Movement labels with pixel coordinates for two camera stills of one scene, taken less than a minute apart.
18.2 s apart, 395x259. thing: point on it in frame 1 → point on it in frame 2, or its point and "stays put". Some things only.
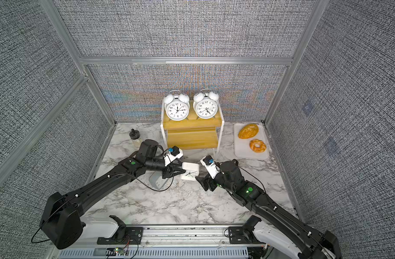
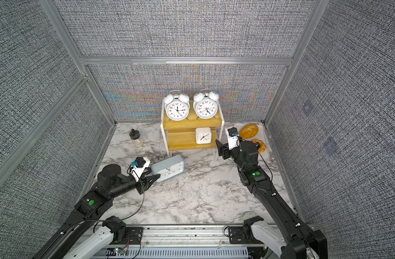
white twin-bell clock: [177, 105] stays put
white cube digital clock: [192, 170] → [203, 135]
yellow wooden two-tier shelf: [193, 133] stays put
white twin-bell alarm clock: [205, 104] stays put
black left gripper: [170, 172] → [147, 179]
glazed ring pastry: [261, 149] stays put
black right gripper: [205, 182] → [224, 150]
